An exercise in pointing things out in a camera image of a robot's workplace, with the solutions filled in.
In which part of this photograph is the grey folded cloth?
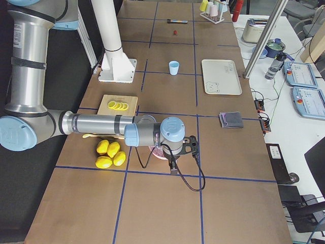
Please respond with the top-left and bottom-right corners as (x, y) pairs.
(219, 111), (244, 129)

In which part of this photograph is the yellow cup on rack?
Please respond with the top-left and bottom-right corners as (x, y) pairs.
(199, 0), (209, 12)

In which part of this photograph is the lemon slices row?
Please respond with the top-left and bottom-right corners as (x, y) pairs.
(107, 100), (129, 111)

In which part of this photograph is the pink cup on rack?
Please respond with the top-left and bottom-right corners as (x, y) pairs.
(209, 5), (218, 17)

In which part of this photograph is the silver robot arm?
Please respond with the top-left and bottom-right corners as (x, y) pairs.
(1, 1), (199, 174)

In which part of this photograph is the blue teach pendant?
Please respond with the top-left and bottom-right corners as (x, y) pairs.
(283, 62), (318, 88)
(291, 86), (324, 120)

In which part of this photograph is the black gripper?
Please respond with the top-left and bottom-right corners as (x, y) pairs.
(168, 135), (199, 171)

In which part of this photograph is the red bottle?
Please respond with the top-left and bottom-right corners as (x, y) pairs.
(232, 0), (244, 22)

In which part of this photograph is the cream toaster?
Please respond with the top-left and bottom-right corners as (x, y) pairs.
(242, 18), (268, 43)

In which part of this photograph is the yellow lemon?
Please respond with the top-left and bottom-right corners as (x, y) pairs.
(95, 156), (113, 169)
(107, 142), (120, 158)
(96, 140), (109, 155)
(113, 151), (126, 166)

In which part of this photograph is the yellow green plastic knife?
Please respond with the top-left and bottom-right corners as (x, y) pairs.
(82, 134), (101, 139)

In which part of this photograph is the wooden cutting board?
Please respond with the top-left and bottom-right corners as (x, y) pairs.
(91, 94), (139, 140)

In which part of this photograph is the dark blue pot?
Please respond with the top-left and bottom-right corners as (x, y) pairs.
(265, 38), (285, 58)

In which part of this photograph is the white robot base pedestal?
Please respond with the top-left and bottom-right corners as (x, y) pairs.
(91, 0), (137, 83)

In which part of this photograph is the steel muddler with black tip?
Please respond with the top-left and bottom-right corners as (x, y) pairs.
(167, 19), (188, 24)

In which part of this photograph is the light blue cup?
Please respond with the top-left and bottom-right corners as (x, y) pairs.
(169, 60), (180, 76)

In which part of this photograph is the cream bear tray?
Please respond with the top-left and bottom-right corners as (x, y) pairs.
(201, 59), (242, 96)

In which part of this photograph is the white cup rack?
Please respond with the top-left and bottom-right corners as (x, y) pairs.
(200, 0), (229, 24)

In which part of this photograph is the pink bowl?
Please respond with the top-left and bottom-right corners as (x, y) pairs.
(149, 145), (169, 161)

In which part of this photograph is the clear water bottle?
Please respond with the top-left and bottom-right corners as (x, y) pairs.
(265, 52), (287, 80)

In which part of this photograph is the aluminium frame post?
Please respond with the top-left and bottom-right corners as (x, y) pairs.
(243, 0), (288, 78)

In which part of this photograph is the blue bowl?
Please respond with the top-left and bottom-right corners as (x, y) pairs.
(252, 47), (268, 59)

